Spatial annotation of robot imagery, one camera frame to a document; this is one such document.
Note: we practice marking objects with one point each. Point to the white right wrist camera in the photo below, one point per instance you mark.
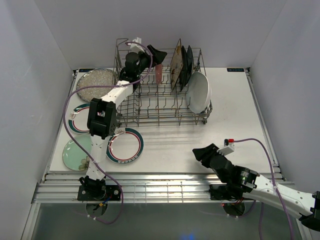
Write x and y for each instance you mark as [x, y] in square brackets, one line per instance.
[228, 147]

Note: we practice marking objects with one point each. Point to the white plate green red rim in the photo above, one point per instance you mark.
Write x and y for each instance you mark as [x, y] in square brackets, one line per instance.
[78, 119]

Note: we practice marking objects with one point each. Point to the dark logo sticker left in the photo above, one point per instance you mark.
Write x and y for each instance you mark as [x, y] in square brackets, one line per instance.
[85, 70]

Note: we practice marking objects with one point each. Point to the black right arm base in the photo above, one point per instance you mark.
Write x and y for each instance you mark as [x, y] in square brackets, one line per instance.
[230, 192]

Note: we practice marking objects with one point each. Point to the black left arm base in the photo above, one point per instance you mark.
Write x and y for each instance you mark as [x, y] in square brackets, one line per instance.
[97, 190]

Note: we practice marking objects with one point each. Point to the dark logo sticker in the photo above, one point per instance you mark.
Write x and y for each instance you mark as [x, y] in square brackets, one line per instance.
[85, 70]
[234, 69]

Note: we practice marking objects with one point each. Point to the mint green flower plate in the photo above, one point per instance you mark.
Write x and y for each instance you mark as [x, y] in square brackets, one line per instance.
[74, 158]

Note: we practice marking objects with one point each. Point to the black floral square plate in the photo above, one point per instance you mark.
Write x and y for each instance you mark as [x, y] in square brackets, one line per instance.
[184, 70]

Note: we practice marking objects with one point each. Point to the pink dotted scalloped plate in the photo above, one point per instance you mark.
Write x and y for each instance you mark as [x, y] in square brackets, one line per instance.
[158, 74]

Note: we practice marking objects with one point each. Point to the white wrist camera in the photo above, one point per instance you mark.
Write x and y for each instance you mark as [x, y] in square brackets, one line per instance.
[228, 147]
[135, 46]

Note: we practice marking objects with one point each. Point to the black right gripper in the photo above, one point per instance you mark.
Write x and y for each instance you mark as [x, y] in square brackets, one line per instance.
[204, 153]

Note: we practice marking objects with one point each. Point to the white plate steam logo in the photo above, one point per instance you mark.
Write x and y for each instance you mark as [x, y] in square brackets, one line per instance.
[125, 146]

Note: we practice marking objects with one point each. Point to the grey wire dish rack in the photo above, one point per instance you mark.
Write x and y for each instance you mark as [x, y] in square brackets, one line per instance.
[156, 103]

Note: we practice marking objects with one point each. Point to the dark logo sticker right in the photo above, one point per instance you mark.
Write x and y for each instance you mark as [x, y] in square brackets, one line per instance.
[234, 69]

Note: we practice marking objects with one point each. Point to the cream floral square plate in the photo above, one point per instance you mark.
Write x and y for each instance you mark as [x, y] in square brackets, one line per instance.
[176, 64]

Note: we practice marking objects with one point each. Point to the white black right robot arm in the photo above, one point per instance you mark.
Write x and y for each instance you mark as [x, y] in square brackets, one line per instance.
[240, 182]

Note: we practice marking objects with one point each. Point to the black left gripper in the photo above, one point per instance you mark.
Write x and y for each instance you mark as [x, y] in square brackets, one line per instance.
[158, 56]

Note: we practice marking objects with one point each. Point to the white oval plate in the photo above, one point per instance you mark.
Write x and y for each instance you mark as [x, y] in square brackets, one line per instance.
[199, 92]

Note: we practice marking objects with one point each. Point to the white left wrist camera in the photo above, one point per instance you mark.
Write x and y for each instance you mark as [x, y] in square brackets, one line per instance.
[135, 46]

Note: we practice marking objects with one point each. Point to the speckled brown round plate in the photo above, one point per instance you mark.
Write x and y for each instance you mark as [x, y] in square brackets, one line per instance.
[95, 77]

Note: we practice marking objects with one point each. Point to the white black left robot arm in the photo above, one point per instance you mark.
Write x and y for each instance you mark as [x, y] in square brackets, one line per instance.
[102, 115]

